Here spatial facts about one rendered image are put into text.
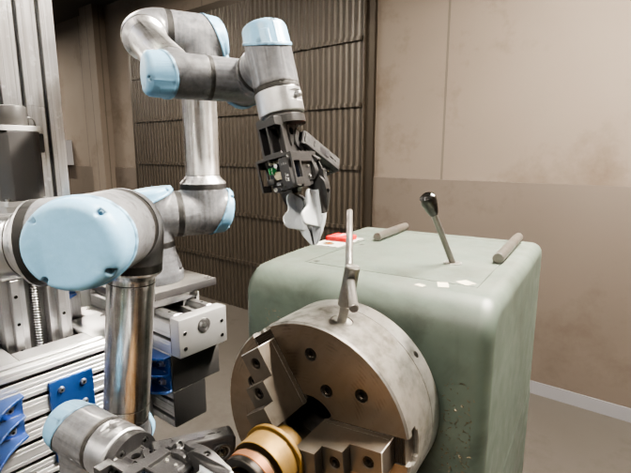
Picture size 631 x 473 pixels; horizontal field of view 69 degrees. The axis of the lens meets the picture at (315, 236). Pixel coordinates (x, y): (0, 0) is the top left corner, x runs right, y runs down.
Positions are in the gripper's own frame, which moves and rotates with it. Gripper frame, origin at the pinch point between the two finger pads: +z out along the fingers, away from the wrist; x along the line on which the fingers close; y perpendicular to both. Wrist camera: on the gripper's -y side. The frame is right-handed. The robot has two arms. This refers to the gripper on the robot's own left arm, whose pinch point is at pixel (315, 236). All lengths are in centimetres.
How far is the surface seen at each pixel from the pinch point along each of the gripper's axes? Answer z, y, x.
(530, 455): 135, -164, -11
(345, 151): -45, -242, -119
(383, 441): 26.9, 14.4, 13.3
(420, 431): 28.3, 8.8, 16.0
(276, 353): 15.2, 14.0, -1.7
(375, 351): 16.5, 10.1, 12.4
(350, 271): 5.2, 9.2, 10.7
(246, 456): 23.3, 26.8, 1.3
